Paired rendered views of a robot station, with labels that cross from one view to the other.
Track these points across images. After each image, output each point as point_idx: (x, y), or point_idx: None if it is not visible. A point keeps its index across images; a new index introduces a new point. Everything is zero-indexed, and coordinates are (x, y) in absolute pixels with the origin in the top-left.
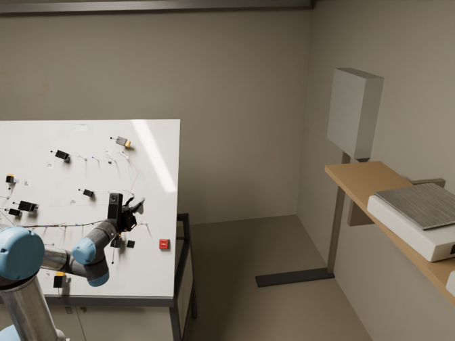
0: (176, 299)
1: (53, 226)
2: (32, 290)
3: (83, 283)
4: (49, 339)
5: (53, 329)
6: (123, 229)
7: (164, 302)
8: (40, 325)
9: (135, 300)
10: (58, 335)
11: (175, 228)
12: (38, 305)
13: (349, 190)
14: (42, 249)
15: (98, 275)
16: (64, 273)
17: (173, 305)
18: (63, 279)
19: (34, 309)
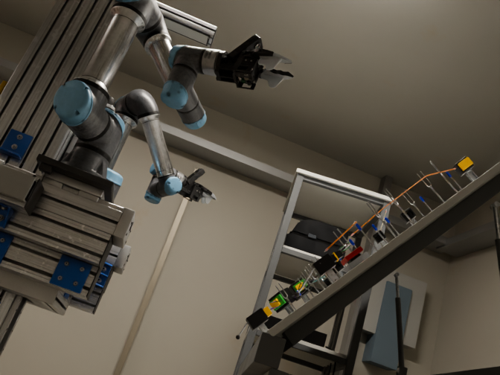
0: (280, 374)
1: (314, 262)
2: (116, 21)
3: None
4: (90, 67)
5: (99, 65)
6: (232, 68)
7: (257, 345)
8: (97, 49)
9: (253, 349)
10: (97, 79)
11: (393, 239)
12: (109, 33)
13: None
14: None
15: (167, 79)
16: (268, 312)
17: (255, 354)
18: (258, 313)
19: (106, 34)
